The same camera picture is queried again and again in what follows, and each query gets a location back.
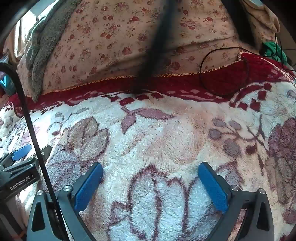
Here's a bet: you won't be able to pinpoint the beige floral quilt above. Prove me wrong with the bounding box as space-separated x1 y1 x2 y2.
16 0 278 98

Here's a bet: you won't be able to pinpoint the red and white plush blanket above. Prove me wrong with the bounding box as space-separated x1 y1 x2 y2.
0 52 296 241

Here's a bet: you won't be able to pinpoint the black braided cable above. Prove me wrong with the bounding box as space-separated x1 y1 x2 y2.
0 62 70 241

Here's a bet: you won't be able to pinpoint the grey fleece blanket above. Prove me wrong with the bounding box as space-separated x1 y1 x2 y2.
24 0 81 102

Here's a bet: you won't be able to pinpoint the teal bag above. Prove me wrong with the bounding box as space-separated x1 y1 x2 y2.
0 74 16 96

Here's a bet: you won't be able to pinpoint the window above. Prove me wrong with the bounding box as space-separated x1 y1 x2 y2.
16 9 47 61

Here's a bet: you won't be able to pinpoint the thin black cable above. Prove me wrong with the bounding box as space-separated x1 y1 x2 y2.
200 32 296 96

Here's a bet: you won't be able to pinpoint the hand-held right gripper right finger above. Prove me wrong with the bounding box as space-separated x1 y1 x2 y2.
198 162 275 241

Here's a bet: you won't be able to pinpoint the beige cloth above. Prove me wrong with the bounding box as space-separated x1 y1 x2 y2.
240 0 281 33

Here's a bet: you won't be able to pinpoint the green cloth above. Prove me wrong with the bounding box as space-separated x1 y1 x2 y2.
262 42 287 63

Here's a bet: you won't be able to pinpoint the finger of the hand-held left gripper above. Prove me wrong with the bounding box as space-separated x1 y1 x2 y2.
0 143 32 168
25 146 53 167

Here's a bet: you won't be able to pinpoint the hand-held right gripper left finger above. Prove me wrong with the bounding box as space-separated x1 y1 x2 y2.
27 162 104 241

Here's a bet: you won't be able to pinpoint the black pants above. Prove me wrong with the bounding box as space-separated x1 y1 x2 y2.
133 0 258 94

